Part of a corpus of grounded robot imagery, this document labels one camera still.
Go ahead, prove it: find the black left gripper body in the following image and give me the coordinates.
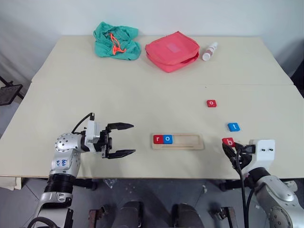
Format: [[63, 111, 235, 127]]
[[96, 125, 114, 159]]

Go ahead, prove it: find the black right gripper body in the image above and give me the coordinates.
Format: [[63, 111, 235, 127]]
[[234, 143, 256, 174]]

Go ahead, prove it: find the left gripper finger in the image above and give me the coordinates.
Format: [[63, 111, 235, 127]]
[[105, 149, 136, 159], [106, 122, 134, 132]]

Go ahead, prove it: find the red letter b block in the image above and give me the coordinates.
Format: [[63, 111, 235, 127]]
[[221, 137, 236, 148]]

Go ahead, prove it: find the blue letter t block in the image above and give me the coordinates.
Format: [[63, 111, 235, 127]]
[[227, 122, 241, 132]]

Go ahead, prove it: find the wooden letter tray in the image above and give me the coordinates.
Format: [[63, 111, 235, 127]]
[[151, 133, 205, 151]]

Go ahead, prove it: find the crumpled clear plastic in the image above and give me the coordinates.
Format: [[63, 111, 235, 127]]
[[103, 178, 117, 190]]

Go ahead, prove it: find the dark rounded shape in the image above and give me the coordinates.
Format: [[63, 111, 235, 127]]
[[171, 203, 205, 228], [118, 200, 144, 228]]

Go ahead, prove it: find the red fabric zip pouch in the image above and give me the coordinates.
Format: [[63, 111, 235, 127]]
[[144, 30, 200, 73]]

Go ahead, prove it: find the small white pink bottle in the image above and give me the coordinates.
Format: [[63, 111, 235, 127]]
[[202, 42, 219, 61]]

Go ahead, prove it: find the black metal stand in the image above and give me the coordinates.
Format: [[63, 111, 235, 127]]
[[0, 76, 24, 107]]

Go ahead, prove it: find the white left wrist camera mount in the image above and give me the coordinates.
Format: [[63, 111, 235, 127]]
[[85, 120, 102, 152]]

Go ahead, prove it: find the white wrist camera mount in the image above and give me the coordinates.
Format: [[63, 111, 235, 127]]
[[248, 139, 276, 171], [85, 120, 102, 152]]

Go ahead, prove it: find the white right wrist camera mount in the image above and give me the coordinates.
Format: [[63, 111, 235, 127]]
[[248, 139, 276, 171]]

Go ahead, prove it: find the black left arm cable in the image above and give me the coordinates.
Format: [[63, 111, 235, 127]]
[[71, 112, 95, 133]]

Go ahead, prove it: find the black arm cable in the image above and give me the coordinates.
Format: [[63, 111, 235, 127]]
[[236, 146, 247, 228], [71, 112, 95, 133], [246, 175, 256, 228]]

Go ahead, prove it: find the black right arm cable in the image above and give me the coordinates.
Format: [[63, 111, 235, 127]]
[[236, 146, 247, 228], [246, 175, 256, 228]]

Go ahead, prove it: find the rusty metal bracket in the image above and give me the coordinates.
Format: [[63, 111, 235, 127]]
[[88, 206, 106, 228], [209, 206, 236, 228]]

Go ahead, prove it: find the orange drawstring cord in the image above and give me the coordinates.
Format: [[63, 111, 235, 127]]
[[109, 33, 126, 56]]

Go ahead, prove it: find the green cloth drawstring bag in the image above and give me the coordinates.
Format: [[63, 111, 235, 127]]
[[92, 21, 141, 61]]

